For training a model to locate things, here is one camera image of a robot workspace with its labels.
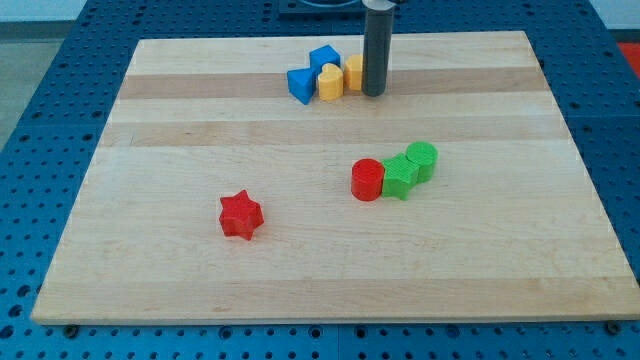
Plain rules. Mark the red cylinder block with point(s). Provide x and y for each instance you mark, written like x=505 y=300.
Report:
x=367 y=179

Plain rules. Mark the green star block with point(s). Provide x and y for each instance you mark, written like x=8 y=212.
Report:
x=400 y=176

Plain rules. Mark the red star block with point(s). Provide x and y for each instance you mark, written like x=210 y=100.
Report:
x=240 y=215

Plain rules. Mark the yellow heart block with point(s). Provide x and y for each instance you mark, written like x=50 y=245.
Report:
x=330 y=82

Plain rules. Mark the blue bowtie block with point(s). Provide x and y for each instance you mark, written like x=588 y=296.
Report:
x=302 y=84

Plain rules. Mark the green cylinder block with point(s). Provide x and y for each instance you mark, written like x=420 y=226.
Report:
x=425 y=156

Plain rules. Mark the blue cube block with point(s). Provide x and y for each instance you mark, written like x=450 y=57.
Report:
x=323 y=55

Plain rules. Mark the wooden board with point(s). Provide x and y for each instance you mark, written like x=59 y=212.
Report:
x=509 y=228

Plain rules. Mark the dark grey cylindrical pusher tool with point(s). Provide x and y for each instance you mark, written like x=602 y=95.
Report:
x=378 y=28

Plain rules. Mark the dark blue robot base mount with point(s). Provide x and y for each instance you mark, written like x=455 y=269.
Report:
x=321 y=10

